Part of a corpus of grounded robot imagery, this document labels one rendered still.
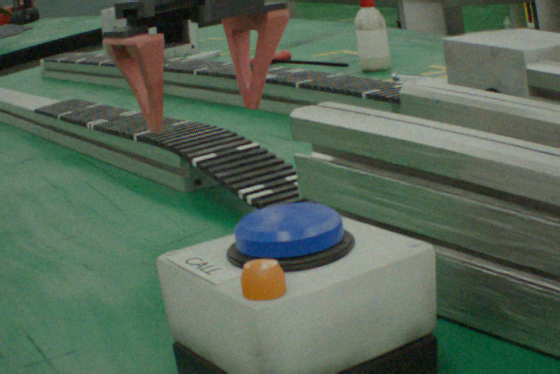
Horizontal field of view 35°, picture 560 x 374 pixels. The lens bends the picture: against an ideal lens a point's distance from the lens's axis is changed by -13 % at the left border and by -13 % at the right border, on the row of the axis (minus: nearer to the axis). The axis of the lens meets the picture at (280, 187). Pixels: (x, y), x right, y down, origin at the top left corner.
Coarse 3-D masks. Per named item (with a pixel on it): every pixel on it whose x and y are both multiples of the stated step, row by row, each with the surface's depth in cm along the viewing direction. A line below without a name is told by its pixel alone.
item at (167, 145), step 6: (204, 132) 73; (210, 132) 73; (216, 132) 73; (222, 132) 73; (174, 138) 72; (180, 138) 72; (186, 138) 72; (192, 138) 72; (198, 138) 72; (204, 138) 72; (162, 144) 72; (168, 144) 71; (174, 144) 71; (180, 144) 71; (168, 150) 71
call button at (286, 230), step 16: (272, 208) 39; (288, 208) 38; (304, 208) 38; (320, 208) 38; (240, 224) 37; (256, 224) 37; (272, 224) 37; (288, 224) 36; (304, 224) 36; (320, 224) 36; (336, 224) 37; (240, 240) 37; (256, 240) 36; (272, 240) 36; (288, 240) 36; (304, 240) 36; (320, 240) 36; (336, 240) 37; (272, 256) 36; (288, 256) 36
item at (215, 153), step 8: (232, 144) 70; (240, 144) 70; (248, 144) 70; (256, 144) 70; (200, 152) 69; (208, 152) 69; (216, 152) 69; (224, 152) 69; (232, 152) 69; (240, 152) 69; (192, 160) 68; (200, 160) 68; (208, 160) 68
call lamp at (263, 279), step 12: (252, 264) 33; (264, 264) 33; (276, 264) 33; (252, 276) 33; (264, 276) 33; (276, 276) 33; (252, 288) 33; (264, 288) 33; (276, 288) 33; (252, 300) 33; (264, 300) 33
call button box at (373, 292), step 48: (384, 240) 38; (192, 288) 36; (240, 288) 35; (288, 288) 34; (336, 288) 34; (384, 288) 35; (432, 288) 37; (192, 336) 38; (240, 336) 34; (288, 336) 33; (336, 336) 35; (384, 336) 36; (432, 336) 38
